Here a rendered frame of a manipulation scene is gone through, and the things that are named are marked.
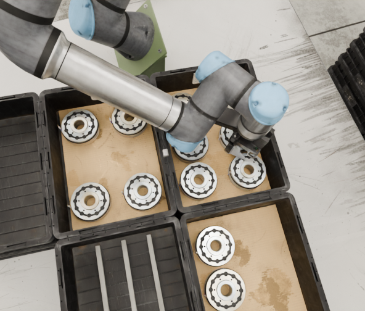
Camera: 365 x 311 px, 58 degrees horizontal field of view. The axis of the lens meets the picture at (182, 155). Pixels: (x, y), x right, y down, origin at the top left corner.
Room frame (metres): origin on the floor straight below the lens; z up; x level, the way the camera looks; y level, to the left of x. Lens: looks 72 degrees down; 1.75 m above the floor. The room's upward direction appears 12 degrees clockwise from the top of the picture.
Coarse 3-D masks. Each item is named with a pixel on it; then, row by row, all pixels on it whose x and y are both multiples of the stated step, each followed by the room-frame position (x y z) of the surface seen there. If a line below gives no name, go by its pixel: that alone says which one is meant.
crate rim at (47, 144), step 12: (48, 132) 0.25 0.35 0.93; (156, 132) 0.31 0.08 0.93; (48, 144) 0.22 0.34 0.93; (48, 156) 0.19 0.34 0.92; (48, 168) 0.16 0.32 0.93; (168, 168) 0.22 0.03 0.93; (48, 180) 0.13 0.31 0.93; (168, 180) 0.19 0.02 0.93; (168, 192) 0.16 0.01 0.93; (144, 216) 0.09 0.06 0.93; (156, 216) 0.10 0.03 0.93; (168, 216) 0.10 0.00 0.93; (84, 228) 0.03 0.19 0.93; (96, 228) 0.04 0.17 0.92; (108, 228) 0.04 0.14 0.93
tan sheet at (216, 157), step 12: (216, 132) 0.39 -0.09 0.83; (216, 144) 0.35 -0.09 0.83; (216, 156) 0.31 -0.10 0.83; (228, 156) 0.32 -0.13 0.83; (180, 168) 0.25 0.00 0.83; (216, 168) 0.28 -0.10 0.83; (228, 180) 0.25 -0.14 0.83; (264, 180) 0.27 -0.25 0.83; (180, 192) 0.19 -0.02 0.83; (216, 192) 0.21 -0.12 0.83; (228, 192) 0.22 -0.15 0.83; (240, 192) 0.22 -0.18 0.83; (252, 192) 0.23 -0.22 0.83; (192, 204) 0.16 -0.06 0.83
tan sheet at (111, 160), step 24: (72, 144) 0.26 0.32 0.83; (96, 144) 0.27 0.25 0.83; (120, 144) 0.29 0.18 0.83; (144, 144) 0.30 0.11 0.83; (72, 168) 0.19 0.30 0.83; (96, 168) 0.20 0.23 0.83; (120, 168) 0.22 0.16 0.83; (144, 168) 0.23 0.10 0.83; (72, 192) 0.12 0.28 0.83; (120, 192) 0.15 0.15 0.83; (144, 192) 0.17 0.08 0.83; (72, 216) 0.06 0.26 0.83; (120, 216) 0.09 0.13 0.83
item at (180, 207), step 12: (240, 60) 0.58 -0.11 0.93; (156, 72) 0.49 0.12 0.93; (168, 72) 0.49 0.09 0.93; (180, 72) 0.50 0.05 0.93; (252, 72) 0.55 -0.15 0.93; (156, 84) 0.45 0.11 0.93; (168, 144) 0.28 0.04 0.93; (276, 144) 0.35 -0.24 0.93; (168, 156) 0.25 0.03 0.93; (276, 156) 0.31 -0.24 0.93; (288, 180) 0.26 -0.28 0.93; (264, 192) 0.21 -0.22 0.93; (276, 192) 0.22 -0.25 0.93; (180, 204) 0.14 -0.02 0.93; (204, 204) 0.15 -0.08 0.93; (216, 204) 0.16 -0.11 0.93
